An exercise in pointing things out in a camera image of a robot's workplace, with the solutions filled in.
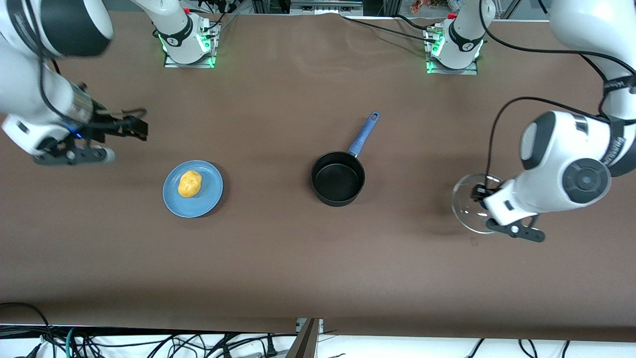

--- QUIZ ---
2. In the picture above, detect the glass lid with blue knob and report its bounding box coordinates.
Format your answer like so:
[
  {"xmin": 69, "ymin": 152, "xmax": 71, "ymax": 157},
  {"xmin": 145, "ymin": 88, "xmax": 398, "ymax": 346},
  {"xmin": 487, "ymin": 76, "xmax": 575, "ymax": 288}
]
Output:
[{"xmin": 451, "ymin": 173, "xmax": 505, "ymax": 235}]

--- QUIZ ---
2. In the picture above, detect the yellow potato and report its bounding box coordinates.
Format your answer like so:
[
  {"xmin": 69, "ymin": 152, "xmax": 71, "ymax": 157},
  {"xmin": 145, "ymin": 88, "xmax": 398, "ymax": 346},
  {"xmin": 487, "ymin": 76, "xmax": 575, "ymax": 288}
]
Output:
[{"xmin": 178, "ymin": 170, "xmax": 203, "ymax": 198}]

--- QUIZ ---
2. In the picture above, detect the blue round plate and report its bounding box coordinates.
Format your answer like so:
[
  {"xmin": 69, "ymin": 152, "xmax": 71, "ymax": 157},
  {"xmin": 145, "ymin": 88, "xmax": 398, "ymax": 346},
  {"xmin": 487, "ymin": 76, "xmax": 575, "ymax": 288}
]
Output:
[{"xmin": 162, "ymin": 160, "xmax": 224, "ymax": 218}]

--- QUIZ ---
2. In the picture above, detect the brown table cover sheet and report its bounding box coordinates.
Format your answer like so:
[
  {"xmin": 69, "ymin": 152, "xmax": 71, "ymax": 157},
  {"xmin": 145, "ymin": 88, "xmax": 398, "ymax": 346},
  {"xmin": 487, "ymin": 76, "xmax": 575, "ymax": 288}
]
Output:
[{"xmin": 0, "ymin": 9, "xmax": 636, "ymax": 344}]

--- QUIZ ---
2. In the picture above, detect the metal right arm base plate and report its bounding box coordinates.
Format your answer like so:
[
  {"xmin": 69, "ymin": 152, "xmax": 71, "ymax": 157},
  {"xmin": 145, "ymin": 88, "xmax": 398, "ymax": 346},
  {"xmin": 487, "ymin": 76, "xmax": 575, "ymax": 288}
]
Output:
[{"xmin": 163, "ymin": 19, "xmax": 220, "ymax": 69}]

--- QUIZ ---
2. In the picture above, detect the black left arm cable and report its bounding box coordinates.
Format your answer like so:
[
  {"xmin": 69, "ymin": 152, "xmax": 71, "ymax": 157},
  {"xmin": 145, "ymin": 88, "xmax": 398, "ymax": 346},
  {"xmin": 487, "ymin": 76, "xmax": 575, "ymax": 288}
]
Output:
[{"xmin": 479, "ymin": 0, "xmax": 636, "ymax": 188}]

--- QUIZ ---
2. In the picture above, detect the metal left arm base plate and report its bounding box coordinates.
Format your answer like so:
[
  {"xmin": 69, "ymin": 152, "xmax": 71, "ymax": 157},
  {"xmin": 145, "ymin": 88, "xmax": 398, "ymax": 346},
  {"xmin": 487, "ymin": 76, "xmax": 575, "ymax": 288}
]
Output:
[{"xmin": 425, "ymin": 26, "xmax": 479, "ymax": 76}]

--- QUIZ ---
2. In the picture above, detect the black right base cable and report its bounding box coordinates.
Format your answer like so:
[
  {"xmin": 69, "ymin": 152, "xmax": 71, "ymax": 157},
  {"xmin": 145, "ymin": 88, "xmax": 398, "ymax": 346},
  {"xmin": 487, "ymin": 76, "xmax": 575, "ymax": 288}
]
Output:
[{"xmin": 189, "ymin": 6, "xmax": 240, "ymax": 38}]

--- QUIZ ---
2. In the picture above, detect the black pot with blue handle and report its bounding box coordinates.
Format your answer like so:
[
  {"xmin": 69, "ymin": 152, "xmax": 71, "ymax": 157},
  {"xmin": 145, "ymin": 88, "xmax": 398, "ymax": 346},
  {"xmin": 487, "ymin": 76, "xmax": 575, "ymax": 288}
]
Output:
[{"xmin": 311, "ymin": 111, "xmax": 381, "ymax": 207}]

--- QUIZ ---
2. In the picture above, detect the short black base cable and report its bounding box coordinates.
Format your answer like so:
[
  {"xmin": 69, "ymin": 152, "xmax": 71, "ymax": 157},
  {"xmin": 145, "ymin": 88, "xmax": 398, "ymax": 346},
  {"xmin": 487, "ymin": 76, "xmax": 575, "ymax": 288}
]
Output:
[{"xmin": 395, "ymin": 13, "xmax": 438, "ymax": 33}]

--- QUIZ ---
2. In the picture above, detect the long black base cable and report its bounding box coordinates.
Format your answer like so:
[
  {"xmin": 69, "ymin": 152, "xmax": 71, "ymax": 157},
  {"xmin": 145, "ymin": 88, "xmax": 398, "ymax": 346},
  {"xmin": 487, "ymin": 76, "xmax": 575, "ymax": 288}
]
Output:
[{"xmin": 342, "ymin": 16, "xmax": 440, "ymax": 45}]

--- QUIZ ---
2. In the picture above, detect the aluminium frame strut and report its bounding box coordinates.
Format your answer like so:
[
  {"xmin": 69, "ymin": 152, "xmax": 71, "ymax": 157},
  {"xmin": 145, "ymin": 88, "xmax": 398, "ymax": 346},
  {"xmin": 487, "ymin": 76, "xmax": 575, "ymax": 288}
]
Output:
[{"xmin": 497, "ymin": 0, "xmax": 523, "ymax": 19}]

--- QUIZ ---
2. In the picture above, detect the black looped floor cable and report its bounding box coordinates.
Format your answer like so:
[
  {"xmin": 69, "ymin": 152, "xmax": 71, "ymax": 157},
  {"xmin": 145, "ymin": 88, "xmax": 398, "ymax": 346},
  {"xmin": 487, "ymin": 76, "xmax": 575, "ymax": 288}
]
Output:
[{"xmin": 0, "ymin": 302, "xmax": 53, "ymax": 358}]

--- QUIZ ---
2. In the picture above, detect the grey metal frame panel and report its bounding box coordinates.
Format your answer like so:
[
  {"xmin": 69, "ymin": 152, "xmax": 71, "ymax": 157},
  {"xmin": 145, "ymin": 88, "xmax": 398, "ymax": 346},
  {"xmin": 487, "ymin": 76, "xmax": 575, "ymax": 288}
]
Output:
[{"xmin": 290, "ymin": 0, "xmax": 364, "ymax": 15}]

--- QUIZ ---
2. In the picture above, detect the metal table post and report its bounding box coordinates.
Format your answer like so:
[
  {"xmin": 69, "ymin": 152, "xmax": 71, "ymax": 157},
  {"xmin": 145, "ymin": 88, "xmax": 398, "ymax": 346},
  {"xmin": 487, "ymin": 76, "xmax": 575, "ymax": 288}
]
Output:
[{"xmin": 286, "ymin": 318, "xmax": 324, "ymax": 358}]

